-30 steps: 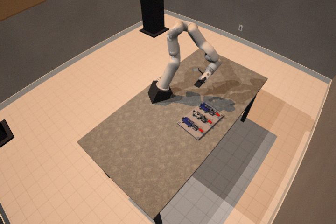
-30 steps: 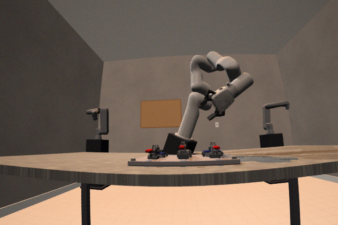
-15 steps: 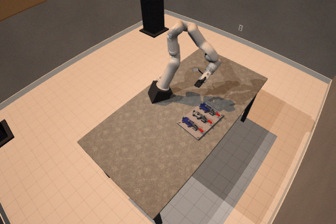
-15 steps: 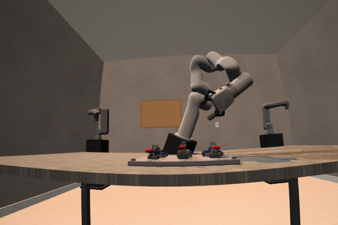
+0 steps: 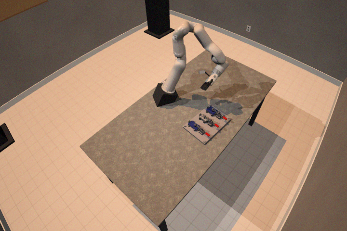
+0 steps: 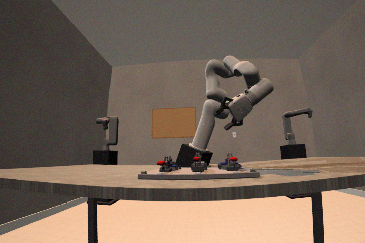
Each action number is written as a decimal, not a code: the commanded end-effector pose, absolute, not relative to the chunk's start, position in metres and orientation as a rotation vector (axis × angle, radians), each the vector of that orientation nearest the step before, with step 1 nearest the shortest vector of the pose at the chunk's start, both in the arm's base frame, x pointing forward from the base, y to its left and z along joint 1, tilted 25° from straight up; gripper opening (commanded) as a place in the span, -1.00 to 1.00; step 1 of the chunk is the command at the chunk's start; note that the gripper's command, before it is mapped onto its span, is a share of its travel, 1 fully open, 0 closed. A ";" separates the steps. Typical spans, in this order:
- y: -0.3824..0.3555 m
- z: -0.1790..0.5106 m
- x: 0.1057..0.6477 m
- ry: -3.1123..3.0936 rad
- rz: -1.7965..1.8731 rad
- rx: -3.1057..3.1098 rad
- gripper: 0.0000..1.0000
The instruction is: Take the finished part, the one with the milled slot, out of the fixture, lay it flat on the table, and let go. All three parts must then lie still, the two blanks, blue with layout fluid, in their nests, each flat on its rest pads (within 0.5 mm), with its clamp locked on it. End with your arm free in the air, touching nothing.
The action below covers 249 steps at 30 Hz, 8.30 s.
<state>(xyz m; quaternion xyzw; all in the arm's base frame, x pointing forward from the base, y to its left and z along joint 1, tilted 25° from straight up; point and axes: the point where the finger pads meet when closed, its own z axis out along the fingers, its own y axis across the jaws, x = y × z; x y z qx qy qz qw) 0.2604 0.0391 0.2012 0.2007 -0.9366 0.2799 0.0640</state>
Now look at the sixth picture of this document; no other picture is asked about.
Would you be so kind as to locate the blue flat plate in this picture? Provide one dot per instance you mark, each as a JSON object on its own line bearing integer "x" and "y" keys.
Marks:
{"x": 223, "y": 164}

